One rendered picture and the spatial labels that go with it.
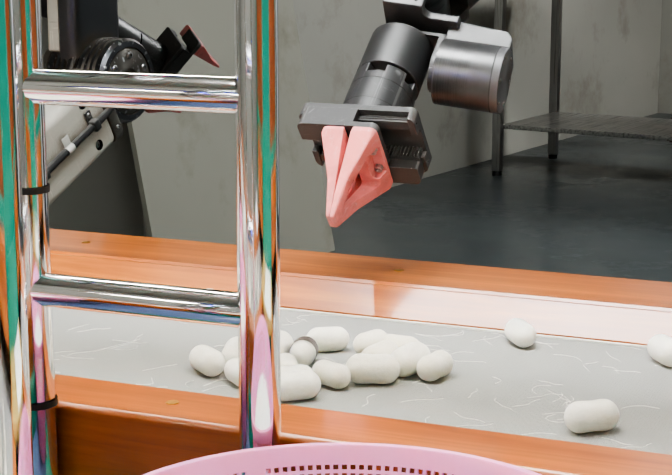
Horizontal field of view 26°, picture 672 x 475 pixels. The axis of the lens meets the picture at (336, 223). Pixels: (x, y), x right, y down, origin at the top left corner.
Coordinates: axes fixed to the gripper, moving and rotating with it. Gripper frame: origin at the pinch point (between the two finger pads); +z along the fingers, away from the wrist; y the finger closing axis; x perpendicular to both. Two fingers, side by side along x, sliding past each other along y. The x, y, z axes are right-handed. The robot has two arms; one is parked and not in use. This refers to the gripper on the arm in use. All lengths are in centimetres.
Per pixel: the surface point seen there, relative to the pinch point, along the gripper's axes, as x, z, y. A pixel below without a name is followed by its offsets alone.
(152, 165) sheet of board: 200, -175, -171
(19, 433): -39, 44, 12
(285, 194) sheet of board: 254, -213, -158
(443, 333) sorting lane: 6.7, 5.8, 9.4
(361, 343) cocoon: -0.1, 12.1, 6.2
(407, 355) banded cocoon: -2.9, 14.5, 11.1
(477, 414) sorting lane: -4.9, 19.8, 18.0
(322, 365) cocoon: -5.2, 17.7, 6.3
